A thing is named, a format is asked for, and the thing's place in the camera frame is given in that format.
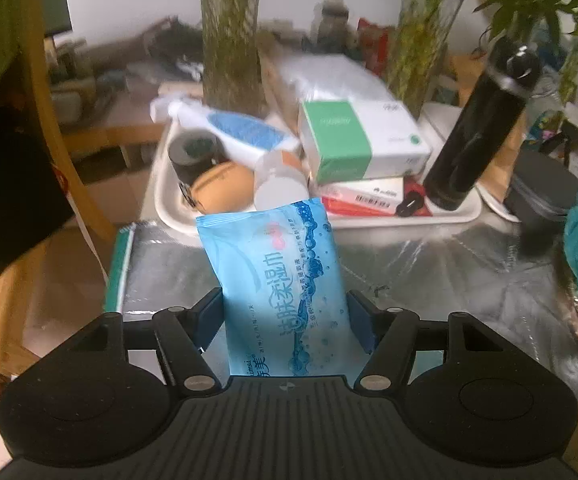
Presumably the wooden side table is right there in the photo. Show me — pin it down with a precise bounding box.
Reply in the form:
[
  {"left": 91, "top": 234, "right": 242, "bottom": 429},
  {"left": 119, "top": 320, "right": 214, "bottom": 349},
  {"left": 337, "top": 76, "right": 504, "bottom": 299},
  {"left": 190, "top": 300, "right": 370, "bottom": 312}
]
[{"left": 49, "top": 55, "right": 206, "bottom": 162}]

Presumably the tan round coin pouch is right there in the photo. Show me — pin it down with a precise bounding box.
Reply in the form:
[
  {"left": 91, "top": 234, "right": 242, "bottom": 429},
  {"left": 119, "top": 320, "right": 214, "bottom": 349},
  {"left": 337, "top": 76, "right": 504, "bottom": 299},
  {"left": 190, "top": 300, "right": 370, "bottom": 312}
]
[{"left": 184, "top": 162, "right": 258, "bottom": 214}]

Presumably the glass vase with lucky bamboo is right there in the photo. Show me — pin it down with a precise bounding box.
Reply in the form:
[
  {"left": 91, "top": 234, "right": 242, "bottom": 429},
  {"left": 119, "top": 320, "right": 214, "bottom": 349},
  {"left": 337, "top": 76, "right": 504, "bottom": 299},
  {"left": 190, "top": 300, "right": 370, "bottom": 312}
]
[
  {"left": 194, "top": 0, "right": 266, "bottom": 112},
  {"left": 469, "top": 0, "right": 578, "bottom": 107},
  {"left": 384, "top": 0, "right": 471, "bottom": 117}
]

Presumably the white spray bottle blue label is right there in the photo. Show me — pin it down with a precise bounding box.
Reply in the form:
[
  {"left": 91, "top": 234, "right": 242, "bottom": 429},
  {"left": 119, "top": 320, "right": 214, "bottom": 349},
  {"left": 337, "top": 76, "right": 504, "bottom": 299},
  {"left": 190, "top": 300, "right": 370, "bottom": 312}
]
[{"left": 150, "top": 99, "right": 303, "bottom": 166}]

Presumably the red and white flat box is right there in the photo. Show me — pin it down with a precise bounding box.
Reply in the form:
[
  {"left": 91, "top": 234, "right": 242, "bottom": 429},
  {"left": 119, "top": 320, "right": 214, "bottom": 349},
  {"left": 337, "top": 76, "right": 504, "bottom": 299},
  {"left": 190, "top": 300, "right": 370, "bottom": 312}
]
[{"left": 314, "top": 175, "right": 433, "bottom": 217}]

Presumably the blue wet wipes packet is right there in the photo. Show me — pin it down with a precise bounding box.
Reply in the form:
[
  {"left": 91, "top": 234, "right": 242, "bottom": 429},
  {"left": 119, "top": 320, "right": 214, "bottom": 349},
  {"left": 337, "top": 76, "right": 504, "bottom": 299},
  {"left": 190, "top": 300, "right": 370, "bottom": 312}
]
[{"left": 196, "top": 198, "right": 365, "bottom": 377}]

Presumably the grey zipper case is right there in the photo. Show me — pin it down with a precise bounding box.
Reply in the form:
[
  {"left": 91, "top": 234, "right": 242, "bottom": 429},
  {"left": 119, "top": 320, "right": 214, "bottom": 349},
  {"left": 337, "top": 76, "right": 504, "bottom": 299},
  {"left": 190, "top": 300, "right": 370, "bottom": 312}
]
[{"left": 503, "top": 152, "right": 578, "bottom": 227}]

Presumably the wooden chair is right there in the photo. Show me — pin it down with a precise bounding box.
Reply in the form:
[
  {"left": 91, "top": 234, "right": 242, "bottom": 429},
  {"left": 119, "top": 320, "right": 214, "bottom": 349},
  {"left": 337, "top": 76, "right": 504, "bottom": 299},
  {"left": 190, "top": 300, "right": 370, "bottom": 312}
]
[{"left": 0, "top": 0, "right": 120, "bottom": 382}]

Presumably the white plate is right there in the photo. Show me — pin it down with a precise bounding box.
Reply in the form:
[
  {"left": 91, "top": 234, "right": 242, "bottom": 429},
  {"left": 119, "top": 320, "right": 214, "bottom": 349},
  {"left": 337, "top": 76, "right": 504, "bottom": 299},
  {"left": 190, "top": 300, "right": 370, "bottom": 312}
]
[{"left": 478, "top": 185, "right": 521, "bottom": 222}]

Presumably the tan paper cone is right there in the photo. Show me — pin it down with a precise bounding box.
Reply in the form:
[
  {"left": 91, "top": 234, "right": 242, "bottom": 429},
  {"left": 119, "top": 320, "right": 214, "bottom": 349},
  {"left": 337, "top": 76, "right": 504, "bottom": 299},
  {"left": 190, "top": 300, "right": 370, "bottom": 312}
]
[{"left": 484, "top": 144, "right": 521, "bottom": 197}]

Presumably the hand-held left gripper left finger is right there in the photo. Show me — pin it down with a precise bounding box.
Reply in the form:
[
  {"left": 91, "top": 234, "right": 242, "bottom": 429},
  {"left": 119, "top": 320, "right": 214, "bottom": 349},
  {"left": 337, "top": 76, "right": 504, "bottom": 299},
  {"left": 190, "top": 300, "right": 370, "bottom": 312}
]
[{"left": 59, "top": 287, "right": 226, "bottom": 394}]

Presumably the tan paper bag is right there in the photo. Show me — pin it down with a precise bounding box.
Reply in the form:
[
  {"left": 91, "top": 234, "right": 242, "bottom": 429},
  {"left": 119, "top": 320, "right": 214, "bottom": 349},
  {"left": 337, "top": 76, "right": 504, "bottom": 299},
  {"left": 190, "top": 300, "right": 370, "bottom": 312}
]
[{"left": 256, "top": 40, "right": 301, "bottom": 122}]

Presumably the black tape roll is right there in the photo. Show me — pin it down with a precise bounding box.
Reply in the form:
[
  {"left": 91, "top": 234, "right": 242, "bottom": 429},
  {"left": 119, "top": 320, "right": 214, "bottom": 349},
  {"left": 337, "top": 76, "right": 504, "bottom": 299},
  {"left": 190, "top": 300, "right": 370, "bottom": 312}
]
[{"left": 168, "top": 130, "right": 223, "bottom": 197}]

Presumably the white plastic tray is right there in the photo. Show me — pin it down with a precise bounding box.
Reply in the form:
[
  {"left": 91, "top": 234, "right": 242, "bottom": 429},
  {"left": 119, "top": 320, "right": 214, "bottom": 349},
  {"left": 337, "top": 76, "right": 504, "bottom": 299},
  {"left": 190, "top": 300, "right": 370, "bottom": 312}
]
[{"left": 155, "top": 110, "right": 484, "bottom": 236}]

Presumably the white capped pill bottle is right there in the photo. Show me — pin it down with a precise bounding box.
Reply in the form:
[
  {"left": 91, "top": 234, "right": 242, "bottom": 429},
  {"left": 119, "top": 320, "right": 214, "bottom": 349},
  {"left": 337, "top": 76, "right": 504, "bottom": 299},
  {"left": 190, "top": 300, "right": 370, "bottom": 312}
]
[{"left": 253, "top": 150, "right": 310, "bottom": 211}]

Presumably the small black tripod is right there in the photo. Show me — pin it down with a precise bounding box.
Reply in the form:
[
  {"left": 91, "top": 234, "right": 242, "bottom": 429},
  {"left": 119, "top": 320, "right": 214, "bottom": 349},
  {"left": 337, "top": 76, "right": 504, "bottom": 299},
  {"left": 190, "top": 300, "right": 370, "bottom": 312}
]
[{"left": 549, "top": 119, "right": 578, "bottom": 162}]

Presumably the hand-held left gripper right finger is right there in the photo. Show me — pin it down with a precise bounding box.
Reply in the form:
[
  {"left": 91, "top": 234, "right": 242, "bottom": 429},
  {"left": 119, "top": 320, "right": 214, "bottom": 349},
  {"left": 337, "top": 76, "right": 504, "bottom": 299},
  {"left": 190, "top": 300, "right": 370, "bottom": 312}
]
[{"left": 346, "top": 290, "right": 520, "bottom": 393}]

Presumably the black cloth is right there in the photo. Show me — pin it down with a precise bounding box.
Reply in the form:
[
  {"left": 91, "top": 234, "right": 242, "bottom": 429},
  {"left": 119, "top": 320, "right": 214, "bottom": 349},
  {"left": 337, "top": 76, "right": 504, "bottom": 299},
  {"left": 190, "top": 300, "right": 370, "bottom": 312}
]
[{"left": 0, "top": 104, "right": 78, "bottom": 277}]

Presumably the small black clip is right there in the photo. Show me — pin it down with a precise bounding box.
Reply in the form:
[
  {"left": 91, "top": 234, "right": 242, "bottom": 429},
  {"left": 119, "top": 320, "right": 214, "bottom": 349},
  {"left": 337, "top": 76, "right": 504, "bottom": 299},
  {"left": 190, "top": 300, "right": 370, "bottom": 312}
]
[{"left": 396, "top": 192, "right": 428, "bottom": 217}]

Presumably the red snack packet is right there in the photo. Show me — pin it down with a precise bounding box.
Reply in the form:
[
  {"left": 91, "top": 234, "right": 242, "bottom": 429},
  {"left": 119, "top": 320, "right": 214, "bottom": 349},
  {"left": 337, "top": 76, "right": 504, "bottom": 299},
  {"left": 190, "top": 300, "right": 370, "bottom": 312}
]
[{"left": 356, "top": 17, "right": 391, "bottom": 77}]

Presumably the brown bottle with black cap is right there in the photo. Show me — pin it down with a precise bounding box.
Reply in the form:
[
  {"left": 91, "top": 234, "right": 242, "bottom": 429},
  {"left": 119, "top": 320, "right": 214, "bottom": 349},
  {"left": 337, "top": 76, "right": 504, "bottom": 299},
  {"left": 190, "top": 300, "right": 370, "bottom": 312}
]
[{"left": 314, "top": 0, "right": 356, "bottom": 54}]

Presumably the clear plastic bag of tissues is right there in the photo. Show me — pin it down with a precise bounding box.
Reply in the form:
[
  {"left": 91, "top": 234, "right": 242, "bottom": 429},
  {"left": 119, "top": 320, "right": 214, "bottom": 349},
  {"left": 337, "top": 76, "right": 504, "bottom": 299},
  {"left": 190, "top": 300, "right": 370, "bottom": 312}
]
[{"left": 269, "top": 54, "right": 396, "bottom": 112}]

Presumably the colourful patterned cloth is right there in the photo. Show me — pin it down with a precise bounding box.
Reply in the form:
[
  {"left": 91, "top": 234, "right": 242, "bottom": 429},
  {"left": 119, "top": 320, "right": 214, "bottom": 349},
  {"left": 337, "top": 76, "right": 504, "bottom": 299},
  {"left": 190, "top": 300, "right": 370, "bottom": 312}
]
[{"left": 528, "top": 109, "right": 566, "bottom": 147}]

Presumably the green and white box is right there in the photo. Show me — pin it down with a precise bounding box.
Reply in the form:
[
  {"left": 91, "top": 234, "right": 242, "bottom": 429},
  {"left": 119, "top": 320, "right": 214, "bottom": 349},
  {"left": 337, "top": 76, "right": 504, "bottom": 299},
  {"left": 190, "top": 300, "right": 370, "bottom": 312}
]
[{"left": 296, "top": 99, "right": 434, "bottom": 184}]

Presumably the black thermos flask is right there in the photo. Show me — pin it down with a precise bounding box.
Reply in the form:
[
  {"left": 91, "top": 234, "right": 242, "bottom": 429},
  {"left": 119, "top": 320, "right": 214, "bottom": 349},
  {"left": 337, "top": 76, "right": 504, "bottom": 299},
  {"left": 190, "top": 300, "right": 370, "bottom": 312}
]
[{"left": 421, "top": 35, "right": 544, "bottom": 213}]

